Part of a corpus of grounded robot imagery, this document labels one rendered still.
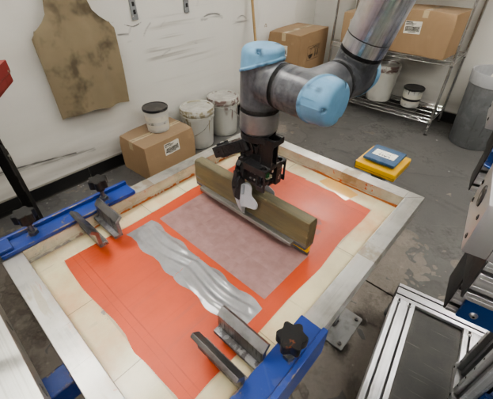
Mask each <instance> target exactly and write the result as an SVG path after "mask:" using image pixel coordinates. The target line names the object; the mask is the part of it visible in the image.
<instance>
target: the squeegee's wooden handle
mask: <svg viewBox="0 0 493 399"><path fill-rule="evenodd" d="M195 174H196V182H197V184H198V185H200V186H203V185H204V186H206V187H208V188H209V189H211V190H212V191H214V192H216V193H218V194H219V195H220V196H222V197H224V198H226V199H227V200H228V201H230V202H232V203H234V204H236V205H237V202H236V200H235V197H234V196H233V189H232V179H233V173H232V172H230V171H229V170H227V169H224V168H223V167H221V166H220V165H217V164H215V163H213V162H212V161H210V160H208V159H206V158H205V157H200V158H197V159H196V160H195ZM245 182H248V181H247V180H245ZM248 183H250V182H248ZM250 185H251V186H252V197H253V198H254V199H255V201H256V202H257V204H258V208H257V209H256V210H253V209H251V208H247V207H246V209H245V210H246V211H247V212H248V213H250V214H251V215H253V216H255V217H257V218H258V219H260V220H261V221H263V222H265V223H267V224H268V225H269V226H271V227H273V228H275V229H276V230H277V231H279V232H281V233H282V234H285V235H286V236H287V237H289V238H291V239H292V240H294V244H295V245H297V246H298V247H300V248H301V249H304V250H307V248H308V247H310V246H311V244H312V243H313V239H314V235H315V231H316V227H317V218H315V217H313V216H312V215H310V214H308V213H306V212H304V211H303V210H301V209H299V208H297V207H295V206H293V205H292V204H290V203H288V202H286V201H284V200H283V199H280V198H279V197H277V196H274V195H273V194H271V193H270V192H267V191H265V190H264V194H263V193H262V192H259V191H257V190H256V187H255V186H254V185H252V184H251V183H250Z"/></svg>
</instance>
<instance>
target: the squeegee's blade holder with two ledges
mask: <svg viewBox="0 0 493 399"><path fill-rule="evenodd" d="M200 190H201V191H202V192H204V193H206V194H207V195H209V196H210V197H212V198H213V199H215V200H217V201H218V202H219V203H222V204H223V205H225V206H226V207H228V208H229V209H231V210H232V211H234V212H236V213H238V214H239V215H240V216H242V217H243V218H245V219H247V220H249V221H250V222H252V223H253V224H255V225H256V226H258V227H259V228H261V229H262V230H264V231H266V232H268V233H269V234H270V235H272V236H273V237H275V238H277V239H279V240H280V241H282V242H283V243H285V244H286V245H288V246H292V245H293V244H294V240H292V239H291V238H289V237H287V236H286V235H285V234H282V233H281V232H279V231H277V230H276V229H275V228H273V227H271V226H269V225H268V224H267V223H265V222H263V221H261V220H260V219H258V218H257V217H255V216H253V215H251V214H250V213H248V212H247V211H245V213H243V212H241V210H240V209H239V207H238V206H237V205H236V204H234V203H232V202H230V201H228V200H227V199H226V198H224V197H222V196H220V195H219V194H218V193H216V192H214V191H212V190H211V189H209V188H208V187H206V186H204V185H203V186H201V187H200Z"/></svg>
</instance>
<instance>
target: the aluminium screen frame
mask: <svg viewBox="0 0 493 399"><path fill-rule="evenodd" d="M215 146H216V145H215ZM215 146H213V147H215ZM213 147H211V148H209V149H207V150H205V151H203V152H200V153H198V154H196V155H194V156H192V157H190V158H188V159H186V160H184V161H182V162H180V163H178V164H176V165H174V166H172V167H170V168H168V169H166V170H164V171H161V172H159V173H157V174H155V175H153V176H152V177H149V178H147V179H145V180H143V181H141V182H139V183H137V184H135V185H133V186H131V188H132V189H134V190H135V194H134V195H132V196H129V197H127V198H126V199H123V200H121V201H119V202H118V203H115V204H113V205H111V206H110V207H111V208H112V209H113V210H114V211H115V212H117V213H118V214H119V215H121V214H123V213H125V212H127V211H129V210H130V209H132V208H134V207H137V206H138V205H139V204H141V203H144V202H146V201H147V200H149V199H151V198H153V197H155V196H157V195H159V194H160V193H162V192H164V191H166V190H168V189H170V188H171V187H173V186H175V185H177V184H179V183H181V182H182V181H185V180H187V179H188V178H190V177H192V176H194V175H195V160H196V159H197V158H200V157H205V158H206V159H208V160H210V161H212V162H213V163H215V164H216V163H218V162H220V161H222V160H224V159H225V158H227V157H224V158H222V157H220V158H216V157H215V155H214V151H213V150H212V148H213ZM231 155H232V154H231ZM231 155H230V156H231ZM278 156H281V157H283V158H285V159H287V160H289V161H291V162H294V163H296V164H298V165H301V166H303V167H305V168H307V169H310V170H312V171H314V172H316V173H319V174H321V175H323V176H325V177H328V178H331V179H333V180H334V181H338V182H340V183H341V184H344V185H346V186H348V187H350V188H353V189H355V190H357V191H360V192H362V193H364V194H367V195H368V196H371V197H373V198H375V199H377V200H380V201H382V202H384V203H387V204H389V205H391V206H394V207H395V209H394V210H393V212H392V213H391V214H390V215H389V216H388V218H387V219H386V220H385V221H384V222H383V223H382V224H381V225H380V227H379V228H378V229H377V230H376V231H375V233H374V234H373V235H372V236H371V237H370V239H369V240H368V241H367V242H366V244H365V245H364V246H363V247H362V248H361V249H360V250H359V251H358V252H357V254H356V255H355V256H354V257H353V258H352V260H351V261H350V262H349V263H348V265H347V266H346V267H345V268H344V269H343V270H342V271H341V273H340V274H339V275H338V276H337V277H336V278H335V280H334V281H333V282H332V283H331V284H330V286H329V287H328V288H327V289H326V290H325V292H324V293H323V294H322V295H321V296H320V297H319V298H318V299H317V301H316V302H315V303H314V304H313V305H312V307H311V308H310V309H309V310H308V311H307V313H306V314H305V315H304V317H306V318H307V319H309V320H310V321H311V322H312V323H313V324H315V325H316V326H318V327H319V328H320V329H322V328H326V329H327V330H329V328H330V327H331V326H332V324H333V323H334V321H335V320H336V318H337V317H338V316H339V315H340V314H341V312H342V311H343V309H344V308H345V307H346V305H347V304H348V303H349V301H350V300H351V299H352V298H353V297H354V295H355V294H356V292H357V291H358V289H359V288H360V287H361V286H362V285H363V283H364V282H365V281H366V279H367V278H368V276H369V275H370V273H371V272H372V271H373V270H374V269H375V268H376V266H377V265H378V263H379V262H380V261H381V259H382V258H383V256H384V255H385V254H386V253H387V252H388V250H389V249H390V247H391V246H392V245H393V243H394V242H395V241H396V239H397V238H398V237H399V236H400V234H401V233H402V232H403V230H404V229H405V227H406V226H407V225H408V223H409V222H410V221H411V220H412V218H413V217H414V216H415V214H416V213H417V211H418V210H419V209H420V207H421V205H422V203H423V200H424V197H423V196H420V195H417V194H415V193H413V192H409V191H408V190H405V189H403V188H400V187H397V186H395V185H393V184H390V183H388V182H386V181H383V180H380V179H378V178H376V177H372V176H371V175H368V174H366V173H363V172H360V171H358V170H356V169H352V168H351V167H348V166H346V165H343V164H341V163H338V162H337V161H333V160H331V159H329V158H326V157H323V156H321V155H319V154H315V153H313V152H311V151H309V150H306V149H303V148H301V147H299V146H296V145H294V144H292V143H289V142H286V141H284V143H283V144H281V145H279V151H278ZM228 157H229V156H228ZM84 234H86V232H85V231H84V230H83V229H82V228H81V227H80V226H79V224H78V223H76V224H74V225H73V226H70V227H68V228H66V229H65V230H63V231H61V232H59V233H57V234H55V235H53V236H51V237H49V238H47V239H45V240H43V241H41V242H39V243H37V244H35V245H33V246H31V247H29V248H27V249H25V250H23V251H21V252H19V253H18V254H16V255H14V256H12V257H10V258H8V259H6V260H3V259H2V258H1V257H0V261H1V262H2V264H3V266H4V267H5V269H6V271H7V272H8V274H9V276H10V277H11V279H12V281H13V282H14V284H15V285H16V287H17V289H18V290H19V291H20V293H21V295H22V297H23V299H24V300H25V301H26V303H27V305H28V307H29V309H30V310H31V311H32V313H33V315H34V316H35V318H36V320H37V321H38V323H39V324H40V326H41V328H42V330H43V331H44V333H45V334H46V336H47V338H48V339H49V340H50V342H51V344H52V346H53V348H54V349H55V350H56V352H57V354H58V355H59V358H60V359H61V360H62V361H63V364H64V365H65V367H66V369H67V370H68V372H69V373H70V375H71V377H72V379H73V380H74V382H75V383H76V385H77V386H78V388H79V389H80V391H81V393H82V395H83V396H84V398H85V399H125V397H124V396H123V395H122V393H121V392H120V391H119V389H118V387H117V386H116V384H115V383H114V382H113V380H112V379H111V378H110V376H109V375H108V373H107V372H106V370H105V369H104V368H103V366H102V365H101V364H100V362H99V360H98V359H97V357H96V356H95V355H94V354H93V352H92V351H91V349H90V348H89V346H88V344H87V343H86V342H85V341H84V339H83V338H82V336H81V335H80V333H79V332H78V330H77V329H76V328H75V327H74V325H73V323H72V322H71V321H70V319H69V318H68V316H67V315H66V314H65V312H64V311H63V309H62V307H61V306H60V305H59V304H58V302H57V301H56V300H55V298H54V296H53V295H52V293H51V292H50V291H49V290H48V288H47V286H46V285H45V284H44V282H43V280H42V279H41V278H40V277H39V275H38V274H37V272H36V271H35V269H34V268H33V266H32V265H31V264H30V263H32V262H33V261H35V260H38V259H40V258H41V257H43V256H45V255H47V254H49V253H50V252H52V251H54V250H56V249H58V248H60V247H62V246H63V245H65V244H67V243H69V242H71V241H73V240H74V239H76V238H79V237H81V236H82V235H84Z"/></svg>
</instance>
